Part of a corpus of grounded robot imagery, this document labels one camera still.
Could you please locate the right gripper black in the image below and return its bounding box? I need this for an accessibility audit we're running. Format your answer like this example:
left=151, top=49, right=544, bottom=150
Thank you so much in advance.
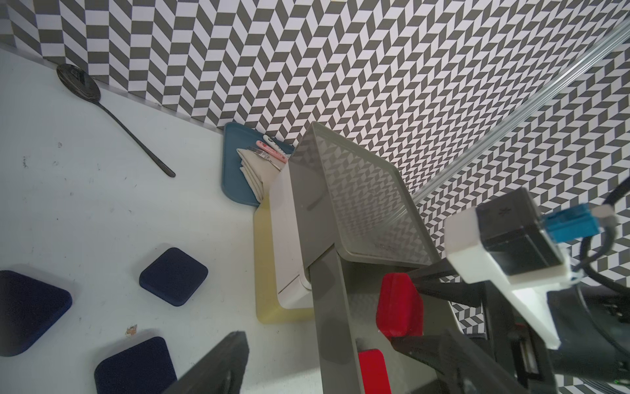
left=390, top=259, right=629, bottom=394

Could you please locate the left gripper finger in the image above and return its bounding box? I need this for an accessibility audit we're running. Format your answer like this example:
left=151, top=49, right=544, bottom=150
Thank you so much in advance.
left=164, top=331, right=249, bottom=394

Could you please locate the red brooch box one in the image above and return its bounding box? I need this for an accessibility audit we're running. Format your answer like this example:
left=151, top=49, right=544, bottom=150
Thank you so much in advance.
left=376, top=273, right=424, bottom=339

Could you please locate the red brooch box three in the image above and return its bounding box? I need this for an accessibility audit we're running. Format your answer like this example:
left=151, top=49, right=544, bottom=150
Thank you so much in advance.
left=359, top=349, right=391, bottom=394

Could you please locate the grey top drawer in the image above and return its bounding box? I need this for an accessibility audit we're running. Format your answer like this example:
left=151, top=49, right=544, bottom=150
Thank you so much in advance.
left=308, top=247, right=447, bottom=393

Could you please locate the navy brooch box three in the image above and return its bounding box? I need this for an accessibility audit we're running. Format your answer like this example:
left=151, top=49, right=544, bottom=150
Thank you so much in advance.
left=94, top=337, right=177, bottom=394

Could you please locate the navy brooch box one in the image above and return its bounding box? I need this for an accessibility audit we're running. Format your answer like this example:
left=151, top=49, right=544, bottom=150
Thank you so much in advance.
left=139, top=247, right=208, bottom=307

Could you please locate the three-tier drawer cabinet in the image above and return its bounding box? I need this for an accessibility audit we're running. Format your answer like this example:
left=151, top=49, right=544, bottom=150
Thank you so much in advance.
left=254, top=122, right=440, bottom=324

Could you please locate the navy brooch box two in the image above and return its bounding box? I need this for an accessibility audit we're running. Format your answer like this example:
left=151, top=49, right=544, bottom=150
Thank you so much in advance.
left=1, top=270, right=72, bottom=357

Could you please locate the blue tray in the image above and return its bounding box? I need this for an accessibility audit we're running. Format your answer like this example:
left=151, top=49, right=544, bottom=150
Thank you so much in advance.
left=221, top=122, right=294, bottom=207

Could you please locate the black spoon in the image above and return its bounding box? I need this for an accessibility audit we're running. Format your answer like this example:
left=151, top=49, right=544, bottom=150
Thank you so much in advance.
left=56, top=63, right=177, bottom=179

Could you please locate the aluminium corner post right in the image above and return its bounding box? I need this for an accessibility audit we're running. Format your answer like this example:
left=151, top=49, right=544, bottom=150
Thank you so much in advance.
left=412, top=19, right=629, bottom=205

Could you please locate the patterned spoon pink handle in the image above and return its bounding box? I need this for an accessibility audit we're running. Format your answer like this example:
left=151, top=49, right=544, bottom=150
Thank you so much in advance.
left=248, top=141, right=288, bottom=171

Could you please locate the white handled utensil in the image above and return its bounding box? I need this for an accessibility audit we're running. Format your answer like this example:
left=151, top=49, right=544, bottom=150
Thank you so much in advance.
left=262, top=135, right=286, bottom=156

